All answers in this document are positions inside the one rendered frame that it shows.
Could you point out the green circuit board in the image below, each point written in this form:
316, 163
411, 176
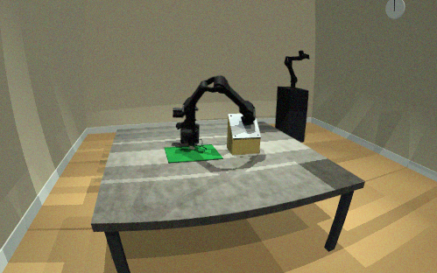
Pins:
192, 153

